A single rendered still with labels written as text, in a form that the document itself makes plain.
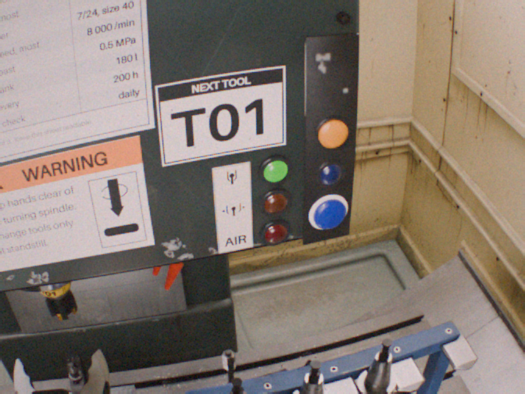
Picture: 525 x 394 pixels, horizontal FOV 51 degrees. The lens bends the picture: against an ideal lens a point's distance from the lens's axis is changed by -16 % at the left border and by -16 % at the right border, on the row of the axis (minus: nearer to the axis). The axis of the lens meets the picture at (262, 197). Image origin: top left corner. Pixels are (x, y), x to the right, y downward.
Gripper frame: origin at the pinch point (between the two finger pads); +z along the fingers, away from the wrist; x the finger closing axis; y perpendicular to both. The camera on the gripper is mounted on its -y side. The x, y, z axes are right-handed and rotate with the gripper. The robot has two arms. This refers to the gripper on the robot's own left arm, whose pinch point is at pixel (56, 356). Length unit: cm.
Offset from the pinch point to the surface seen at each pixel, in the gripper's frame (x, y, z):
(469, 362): 61, 25, -1
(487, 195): 100, 38, 52
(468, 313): 93, 66, 38
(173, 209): 16.5, -21.7, -4.2
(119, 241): 11.4, -19.6, -4.4
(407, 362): 51, 25, 4
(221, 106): 20.9, -30.3, -4.0
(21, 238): 2.5, -21.8, -4.4
